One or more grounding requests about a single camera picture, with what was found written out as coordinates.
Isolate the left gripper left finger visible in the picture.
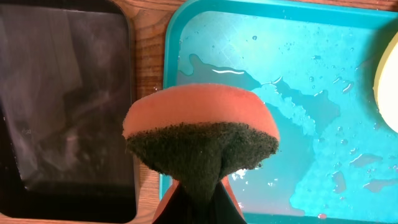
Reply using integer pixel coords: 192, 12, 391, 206
152, 183, 202, 224

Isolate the black plastic tray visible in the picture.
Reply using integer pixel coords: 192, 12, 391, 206
1, 0, 137, 223

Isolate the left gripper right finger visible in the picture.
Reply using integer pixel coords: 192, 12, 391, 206
205, 182, 247, 224

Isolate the teal plastic tray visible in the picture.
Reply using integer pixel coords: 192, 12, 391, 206
164, 1, 397, 223

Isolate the green and pink sponge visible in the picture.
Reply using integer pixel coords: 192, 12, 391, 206
123, 84, 280, 223

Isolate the yellow green plate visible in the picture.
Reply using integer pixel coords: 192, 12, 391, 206
373, 37, 397, 132

